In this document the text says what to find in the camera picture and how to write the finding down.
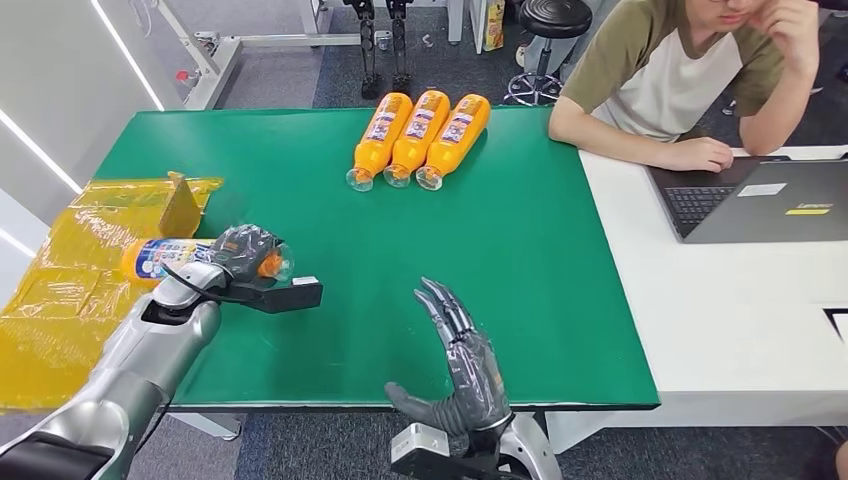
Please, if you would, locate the grey laptop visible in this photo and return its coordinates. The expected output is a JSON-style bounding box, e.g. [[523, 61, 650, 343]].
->
[[645, 155, 848, 245]]

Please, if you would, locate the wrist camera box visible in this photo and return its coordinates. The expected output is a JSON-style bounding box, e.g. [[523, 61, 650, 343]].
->
[[389, 423, 511, 480], [228, 276, 325, 315]]

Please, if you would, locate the person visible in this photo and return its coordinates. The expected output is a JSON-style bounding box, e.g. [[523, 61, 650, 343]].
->
[[548, 0, 848, 175]]

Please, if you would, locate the white metal frame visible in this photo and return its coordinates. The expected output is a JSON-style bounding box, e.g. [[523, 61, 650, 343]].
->
[[155, 0, 468, 111]]

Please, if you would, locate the white desk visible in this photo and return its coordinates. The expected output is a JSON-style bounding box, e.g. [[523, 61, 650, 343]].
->
[[546, 146, 848, 456]]

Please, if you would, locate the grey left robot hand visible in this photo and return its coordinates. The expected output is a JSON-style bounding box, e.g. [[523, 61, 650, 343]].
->
[[208, 225, 289, 286]]

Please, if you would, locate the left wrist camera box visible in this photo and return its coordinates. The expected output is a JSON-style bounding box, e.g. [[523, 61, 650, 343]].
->
[[228, 276, 325, 315]]

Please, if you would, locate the green table mat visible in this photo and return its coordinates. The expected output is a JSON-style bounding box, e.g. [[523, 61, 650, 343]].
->
[[92, 107, 662, 409]]

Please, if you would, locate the black robot leg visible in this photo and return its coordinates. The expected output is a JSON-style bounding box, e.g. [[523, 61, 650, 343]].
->
[[343, 0, 384, 101], [385, 0, 416, 93]]

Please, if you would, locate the orange bottle with label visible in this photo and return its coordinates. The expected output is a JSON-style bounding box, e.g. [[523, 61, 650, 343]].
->
[[345, 92, 415, 193], [415, 93, 492, 192], [120, 237, 295, 287], [382, 90, 452, 189]]

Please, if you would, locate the yellow plastic-wrapped box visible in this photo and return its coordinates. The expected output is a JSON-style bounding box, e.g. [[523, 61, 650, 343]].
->
[[0, 172, 225, 412]]

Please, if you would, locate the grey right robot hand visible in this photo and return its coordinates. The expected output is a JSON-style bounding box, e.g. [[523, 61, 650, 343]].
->
[[384, 276, 515, 439]]

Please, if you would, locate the person's right hand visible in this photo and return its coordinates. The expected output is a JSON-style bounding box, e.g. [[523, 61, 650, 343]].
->
[[662, 137, 735, 175]]

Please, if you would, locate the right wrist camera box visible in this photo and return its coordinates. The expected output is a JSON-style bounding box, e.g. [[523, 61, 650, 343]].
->
[[389, 423, 511, 480]]

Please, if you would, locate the black round stool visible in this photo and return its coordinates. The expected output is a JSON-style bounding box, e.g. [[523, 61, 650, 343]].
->
[[503, 0, 594, 107]]

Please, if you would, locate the person's left hand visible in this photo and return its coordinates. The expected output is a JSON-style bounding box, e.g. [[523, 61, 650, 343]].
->
[[747, 0, 821, 75]]

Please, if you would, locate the yellow carton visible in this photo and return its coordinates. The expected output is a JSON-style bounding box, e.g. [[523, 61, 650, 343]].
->
[[483, 0, 506, 53]]

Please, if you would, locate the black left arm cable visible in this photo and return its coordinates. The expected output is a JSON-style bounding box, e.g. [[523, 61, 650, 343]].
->
[[160, 263, 266, 307]]

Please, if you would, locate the black-edged white panel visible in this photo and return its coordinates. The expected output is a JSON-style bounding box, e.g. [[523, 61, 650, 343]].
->
[[823, 306, 848, 344]]

